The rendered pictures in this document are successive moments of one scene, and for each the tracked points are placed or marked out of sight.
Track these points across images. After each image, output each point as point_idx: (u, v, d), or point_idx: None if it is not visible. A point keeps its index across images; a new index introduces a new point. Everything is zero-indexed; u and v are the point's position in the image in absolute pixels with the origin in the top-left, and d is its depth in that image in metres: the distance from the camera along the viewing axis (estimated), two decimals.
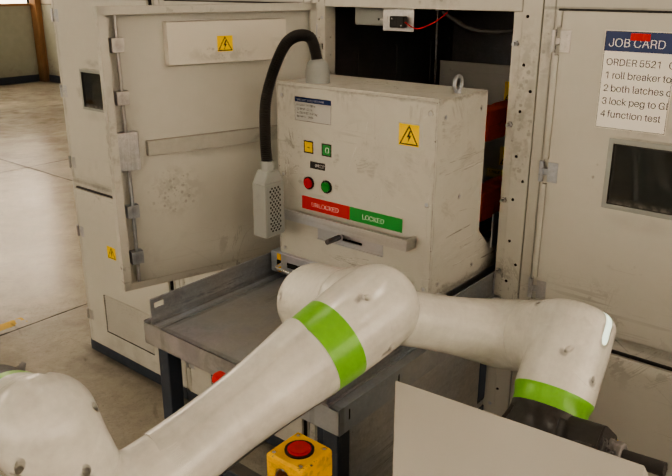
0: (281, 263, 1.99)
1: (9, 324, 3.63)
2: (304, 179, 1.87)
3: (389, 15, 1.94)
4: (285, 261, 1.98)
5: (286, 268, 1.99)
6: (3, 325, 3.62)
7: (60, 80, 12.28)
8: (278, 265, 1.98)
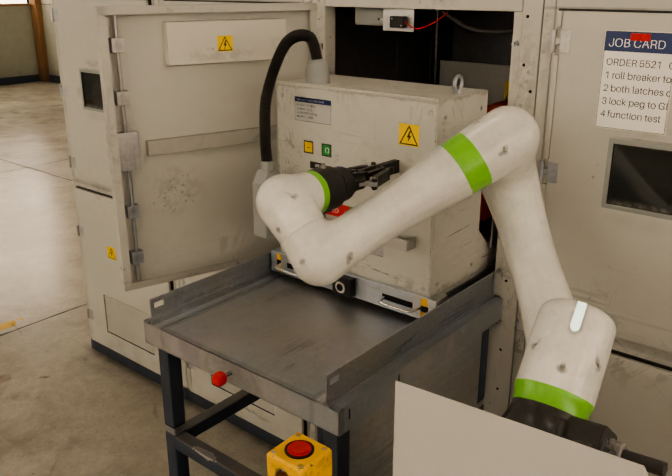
0: (281, 263, 1.99)
1: (9, 324, 3.63)
2: None
3: (389, 15, 1.94)
4: (285, 261, 1.98)
5: (286, 268, 1.99)
6: (3, 325, 3.62)
7: (60, 80, 12.28)
8: (278, 265, 1.98)
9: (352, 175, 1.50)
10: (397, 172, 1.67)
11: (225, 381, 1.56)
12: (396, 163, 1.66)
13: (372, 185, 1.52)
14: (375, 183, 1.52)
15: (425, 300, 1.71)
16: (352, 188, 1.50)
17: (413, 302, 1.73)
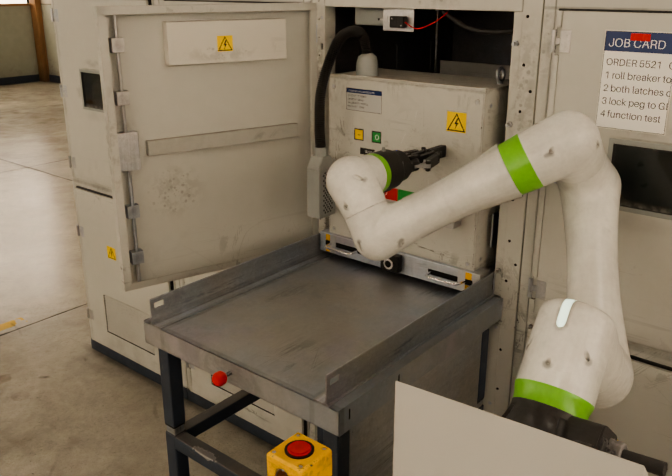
0: (330, 243, 2.14)
1: (9, 324, 3.63)
2: None
3: (389, 15, 1.94)
4: (334, 241, 2.14)
5: (335, 248, 2.14)
6: (3, 325, 3.62)
7: (60, 80, 12.28)
8: (328, 245, 2.13)
9: (408, 158, 1.66)
10: (444, 156, 1.83)
11: (225, 381, 1.56)
12: (443, 148, 1.82)
13: (426, 167, 1.68)
14: (429, 165, 1.67)
15: (469, 274, 1.86)
16: (409, 169, 1.66)
17: (458, 276, 1.88)
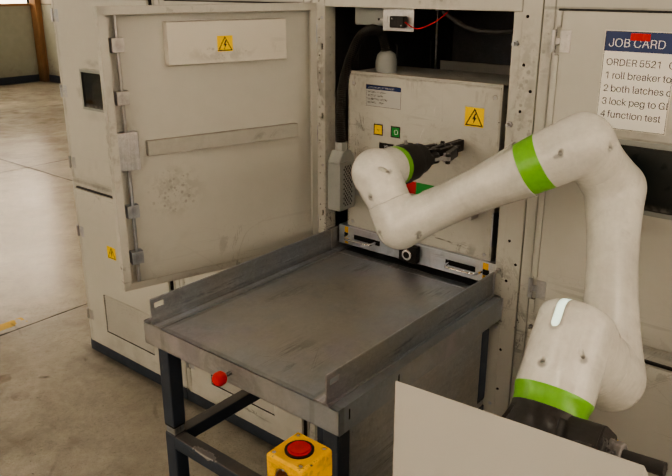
0: (349, 235, 2.21)
1: (9, 324, 3.63)
2: None
3: (389, 15, 1.94)
4: (352, 233, 2.21)
5: (353, 239, 2.21)
6: (3, 325, 3.62)
7: (60, 80, 12.28)
8: (346, 237, 2.20)
9: (429, 151, 1.73)
10: (462, 150, 1.90)
11: (225, 381, 1.56)
12: (461, 142, 1.89)
13: (446, 160, 1.74)
14: (449, 158, 1.74)
15: (486, 264, 1.93)
16: (429, 162, 1.72)
17: (476, 266, 1.95)
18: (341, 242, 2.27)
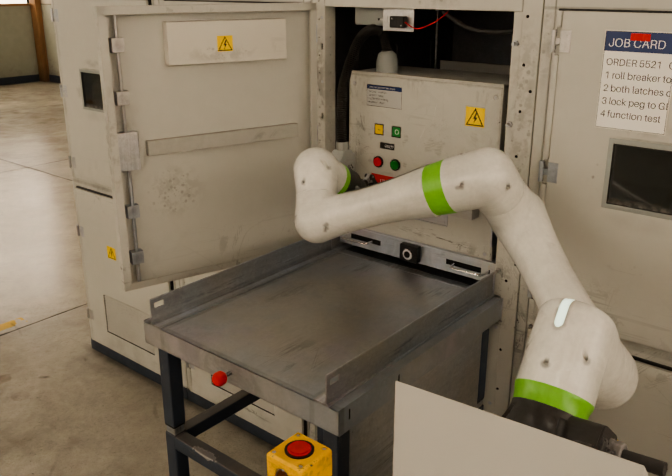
0: (346, 234, 2.22)
1: (9, 324, 3.63)
2: (374, 158, 2.10)
3: (389, 15, 1.94)
4: (349, 232, 2.22)
5: (350, 238, 2.22)
6: (3, 325, 3.62)
7: (60, 80, 12.28)
8: (343, 236, 2.21)
9: None
10: None
11: (225, 381, 1.56)
12: None
13: None
14: None
15: None
16: None
17: (482, 267, 1.94)
18: (341, 242, 2.27)
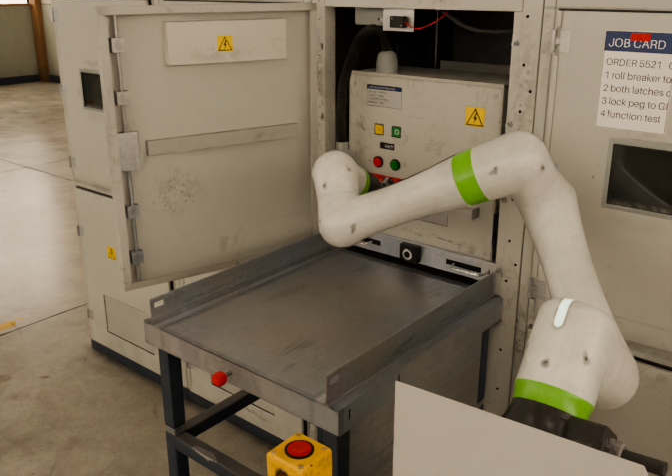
0: None
1: (9, 324, 3.63)
2: (374, 158, 2.10)
3: (389, 15, 1.94)
4: None
5: None
6: (3, 325, 3.62)
7: (60, 80, 12.28)
8: None
9: None
10: None
11: (225, 381, 1.56)
12: None
13: None
14: None
15: None
16: None
17: (482, 267, 1.94)
18: None
